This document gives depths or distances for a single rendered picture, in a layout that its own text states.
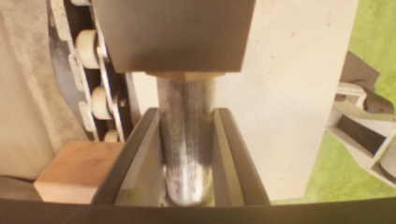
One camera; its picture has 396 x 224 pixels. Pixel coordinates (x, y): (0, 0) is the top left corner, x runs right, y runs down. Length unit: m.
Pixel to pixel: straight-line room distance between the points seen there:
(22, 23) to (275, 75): 0.30
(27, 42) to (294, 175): 0.39
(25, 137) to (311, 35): 0.41
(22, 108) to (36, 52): 0.09
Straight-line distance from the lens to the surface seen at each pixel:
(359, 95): 0.96
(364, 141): 0.84
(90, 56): 0.22
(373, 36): 1.35
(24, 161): 0.44
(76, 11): 0.25
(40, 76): 0.32
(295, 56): 0.21
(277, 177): 0.30
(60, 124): 0.35
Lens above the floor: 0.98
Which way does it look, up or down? 61 degrees down
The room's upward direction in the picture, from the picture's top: 179 degrees clockwise
